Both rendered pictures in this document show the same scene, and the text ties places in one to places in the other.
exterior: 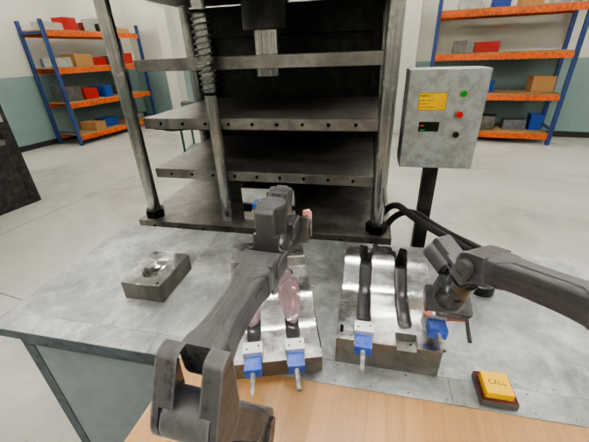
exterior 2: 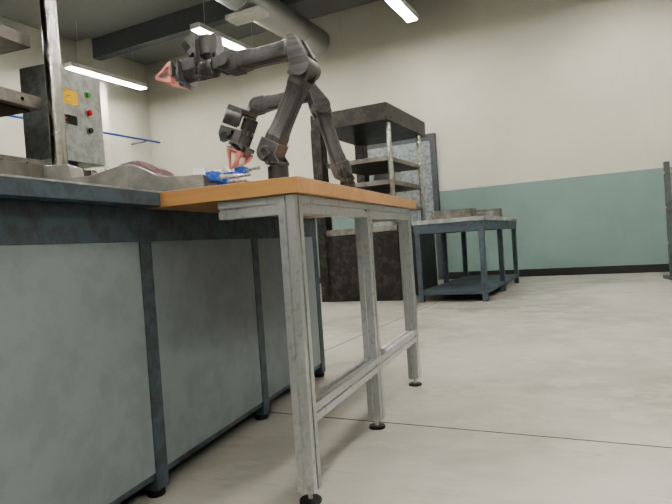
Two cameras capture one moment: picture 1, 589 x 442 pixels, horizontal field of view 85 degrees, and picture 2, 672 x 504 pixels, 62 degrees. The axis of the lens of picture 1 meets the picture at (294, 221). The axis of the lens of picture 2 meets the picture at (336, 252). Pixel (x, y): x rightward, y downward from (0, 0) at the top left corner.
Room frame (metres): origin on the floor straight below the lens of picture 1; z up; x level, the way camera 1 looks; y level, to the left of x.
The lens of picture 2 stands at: (0.05, 1.75, 0.63)
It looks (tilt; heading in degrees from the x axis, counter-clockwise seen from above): 1 degrees down; 275
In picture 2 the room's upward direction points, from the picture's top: 4 degrees counter-clockwise
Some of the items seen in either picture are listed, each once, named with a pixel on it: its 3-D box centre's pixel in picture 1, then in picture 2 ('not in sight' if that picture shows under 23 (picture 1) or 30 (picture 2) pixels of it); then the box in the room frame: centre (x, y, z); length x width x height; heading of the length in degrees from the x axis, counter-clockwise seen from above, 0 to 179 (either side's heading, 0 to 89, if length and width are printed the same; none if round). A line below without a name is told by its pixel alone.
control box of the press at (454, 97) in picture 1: (420, 225); (73, 238); (1.45, -0.65, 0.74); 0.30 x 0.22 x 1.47; 77
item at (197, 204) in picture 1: (276, 199); not in sight; (1.81, 0.10, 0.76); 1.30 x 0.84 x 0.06; 77
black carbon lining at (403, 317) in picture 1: (382, 278); not in sight; (0.80, -0.27, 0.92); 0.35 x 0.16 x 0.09; 167
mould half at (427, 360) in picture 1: (384, 288); not in sight; (0.82, -0.28, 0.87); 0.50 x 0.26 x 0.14; 167
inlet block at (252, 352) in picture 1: (252, 370); (217, 176); (0.54, 0.12, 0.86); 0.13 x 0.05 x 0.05; 4
